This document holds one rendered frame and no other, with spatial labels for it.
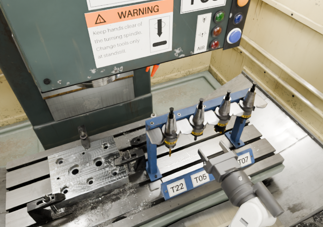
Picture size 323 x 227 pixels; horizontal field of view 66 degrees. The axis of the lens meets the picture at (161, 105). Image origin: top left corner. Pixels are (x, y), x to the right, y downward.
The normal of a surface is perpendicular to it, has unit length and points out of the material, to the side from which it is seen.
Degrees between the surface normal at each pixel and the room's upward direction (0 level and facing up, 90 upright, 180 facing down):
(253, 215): 47
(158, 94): 0
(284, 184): 24
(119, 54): 90
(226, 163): 0
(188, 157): 0
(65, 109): 90
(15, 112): 90
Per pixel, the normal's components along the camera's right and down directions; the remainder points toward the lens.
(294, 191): -0.37, -0.54
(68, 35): 0.40, 0.65
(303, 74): -0.92, 0.28
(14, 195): 0.00, -0.71
